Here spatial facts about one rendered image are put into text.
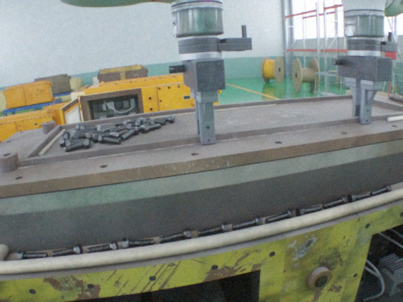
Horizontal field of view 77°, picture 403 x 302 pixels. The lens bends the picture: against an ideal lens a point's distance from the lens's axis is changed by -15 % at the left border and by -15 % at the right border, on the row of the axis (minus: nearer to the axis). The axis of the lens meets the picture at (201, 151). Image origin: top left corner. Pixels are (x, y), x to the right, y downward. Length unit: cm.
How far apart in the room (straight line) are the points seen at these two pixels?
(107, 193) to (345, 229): 43
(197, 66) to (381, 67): 38
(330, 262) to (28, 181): 56
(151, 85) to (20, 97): 689
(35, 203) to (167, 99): 268
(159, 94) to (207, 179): 263
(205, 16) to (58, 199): 38
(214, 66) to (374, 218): 42
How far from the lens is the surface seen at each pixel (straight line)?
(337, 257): 61
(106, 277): 48
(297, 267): 57
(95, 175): 47
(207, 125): 52
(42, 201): 51
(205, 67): 46
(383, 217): 64
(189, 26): 49
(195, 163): 47
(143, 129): 65
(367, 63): 66
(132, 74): 890
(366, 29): 66
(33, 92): 947
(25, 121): 675
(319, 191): 60
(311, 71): 1091
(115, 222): 51
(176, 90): 310
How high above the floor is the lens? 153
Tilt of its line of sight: 19 degrees down
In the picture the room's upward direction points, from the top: 4 degrees counter-clockwise
